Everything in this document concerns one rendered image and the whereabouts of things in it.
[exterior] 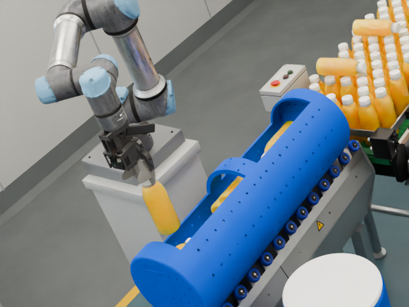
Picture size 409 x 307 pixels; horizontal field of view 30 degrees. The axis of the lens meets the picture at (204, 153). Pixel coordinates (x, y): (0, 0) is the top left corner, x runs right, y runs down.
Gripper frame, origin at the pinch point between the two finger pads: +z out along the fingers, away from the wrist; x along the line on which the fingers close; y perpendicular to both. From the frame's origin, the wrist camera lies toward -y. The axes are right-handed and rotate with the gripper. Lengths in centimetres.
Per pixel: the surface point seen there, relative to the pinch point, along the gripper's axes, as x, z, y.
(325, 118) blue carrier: 12, 27, -68
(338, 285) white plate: 43, 40, -12
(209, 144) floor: -171, 146, -180
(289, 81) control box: -24, 35, -99
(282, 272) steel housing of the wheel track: 13, 55, -23
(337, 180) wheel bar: 12, 51, -65
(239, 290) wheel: 10.9, 46.4, -5.5
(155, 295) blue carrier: -5.8, 37.1, 11.2
